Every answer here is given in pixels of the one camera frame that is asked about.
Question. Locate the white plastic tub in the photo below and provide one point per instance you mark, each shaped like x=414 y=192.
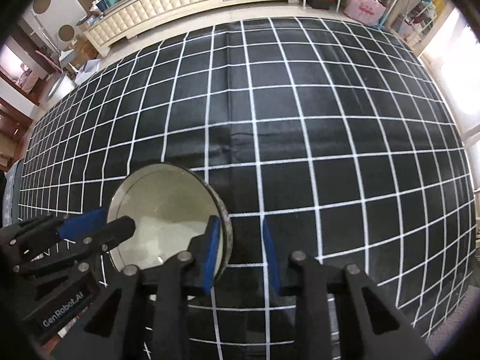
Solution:
x=58 y=87

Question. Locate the white cabinet round brown marks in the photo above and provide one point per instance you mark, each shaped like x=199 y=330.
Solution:
x=48 y=7

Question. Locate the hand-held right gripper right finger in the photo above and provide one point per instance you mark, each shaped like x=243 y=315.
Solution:
x=272 y=262

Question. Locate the cream tufted sideboard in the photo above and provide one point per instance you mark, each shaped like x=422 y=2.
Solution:
x=157 y=2

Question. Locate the black white checked tablecloth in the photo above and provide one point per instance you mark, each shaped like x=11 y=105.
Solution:
x=318 y=138

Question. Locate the grey covered chair crown print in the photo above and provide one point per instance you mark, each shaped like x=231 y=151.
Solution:
x=8 y=195

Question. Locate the pink bag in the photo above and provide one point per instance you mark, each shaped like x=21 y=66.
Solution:
x=365 y=6

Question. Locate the white bowl grey pattern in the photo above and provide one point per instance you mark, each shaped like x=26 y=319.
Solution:
x=227 y=232

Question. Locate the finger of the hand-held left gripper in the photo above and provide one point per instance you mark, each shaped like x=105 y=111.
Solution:
x=84 y=225
x=120 y=228

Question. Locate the mop with cyan head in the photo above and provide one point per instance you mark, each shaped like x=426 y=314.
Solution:
x=390 y=3

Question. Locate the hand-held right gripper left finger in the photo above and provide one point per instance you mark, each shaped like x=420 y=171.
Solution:
x=210 y=258

